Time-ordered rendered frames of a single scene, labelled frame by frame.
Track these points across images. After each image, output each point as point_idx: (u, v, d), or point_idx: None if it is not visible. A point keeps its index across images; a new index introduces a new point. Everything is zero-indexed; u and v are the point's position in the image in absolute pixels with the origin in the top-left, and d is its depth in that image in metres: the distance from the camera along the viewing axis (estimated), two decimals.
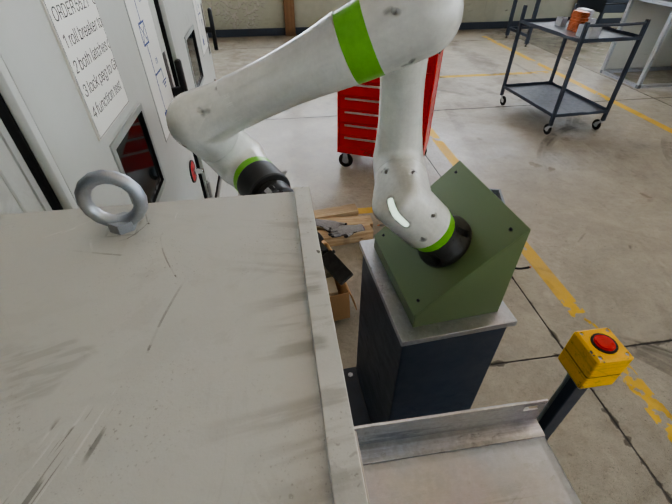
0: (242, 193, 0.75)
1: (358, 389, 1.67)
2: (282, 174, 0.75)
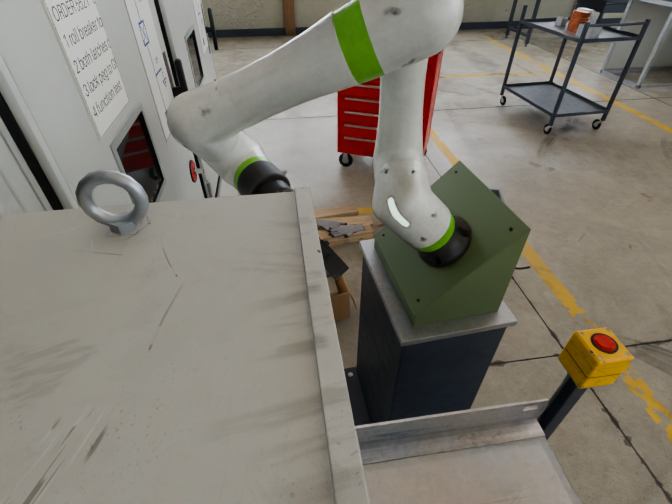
0: (242, 193, 0.75)
1: (358, 389, 1.67)
2: (282, 174, 0.75)
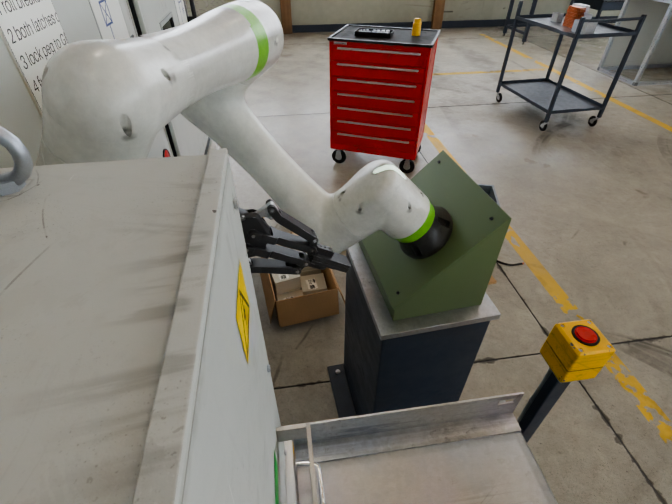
0: None
1: (345, 386, 1.64)
2: None
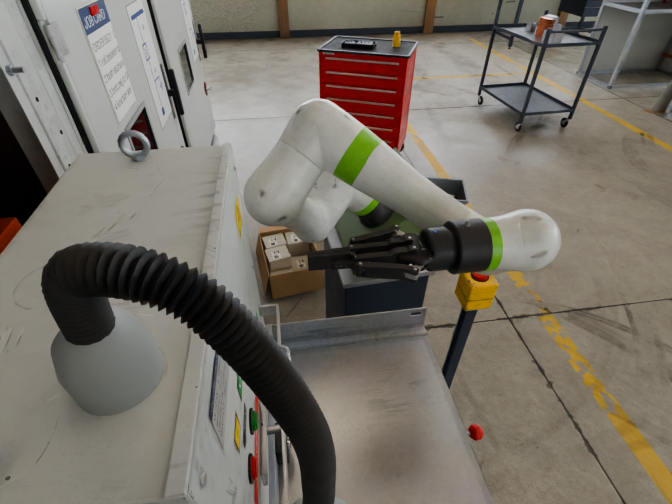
0: None
1: None
2: (451, 221, 0.65)
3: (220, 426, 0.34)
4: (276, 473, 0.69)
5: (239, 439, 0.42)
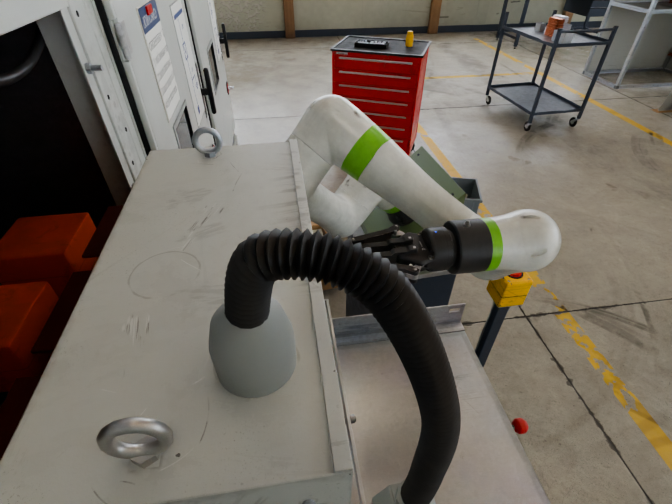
0: None
1: None
2: (451, 221, 0.65)
3: None
4: None
5: None
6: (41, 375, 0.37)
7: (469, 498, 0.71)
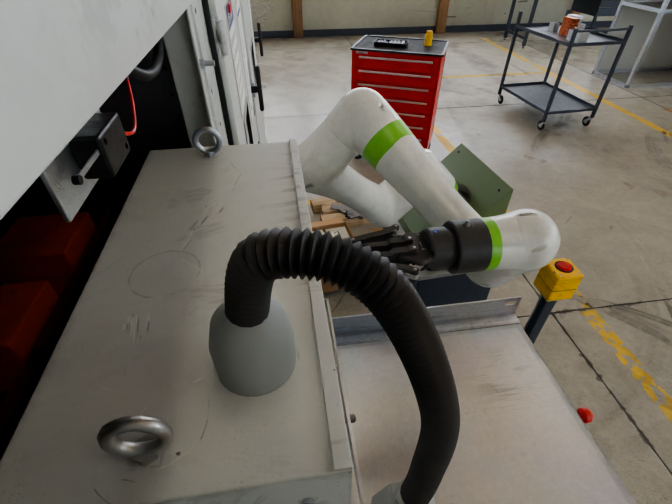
0: None
1: None
2: (451, 221, 0.65)
3: None
4: None
5: None
6: (41, 374, 0.37)
7: (546, 484, 0.73)
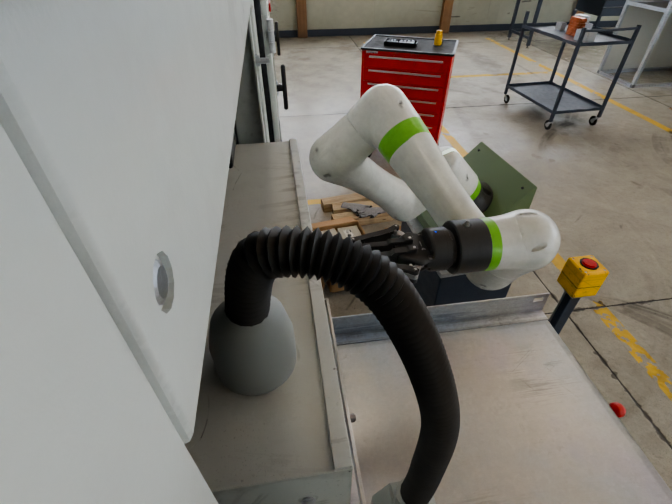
0: None
1: None
2: (451, 221, 0.65)
3: None
4: None
5: None
6: None
7: (585, 476, 0.74)
